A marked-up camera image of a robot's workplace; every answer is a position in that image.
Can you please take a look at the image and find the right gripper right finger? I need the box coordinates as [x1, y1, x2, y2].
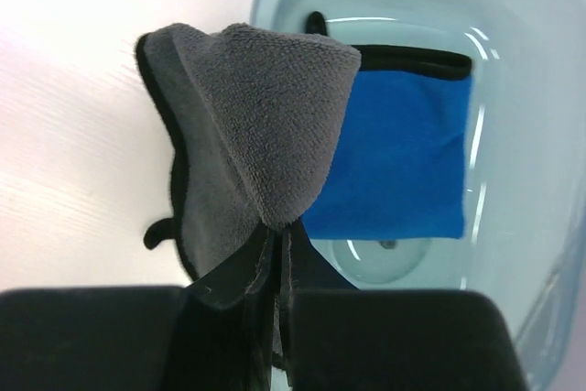
[279, 221, 528, 391]

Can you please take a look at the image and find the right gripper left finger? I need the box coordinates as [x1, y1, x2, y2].
[1, 226, 275, 390]

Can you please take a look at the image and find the blue microfiber towel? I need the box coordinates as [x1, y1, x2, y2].
[302, 11, 473, 241]

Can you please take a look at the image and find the teal translucent plastic tray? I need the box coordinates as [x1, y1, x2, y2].
[250, 0, 585, 390]

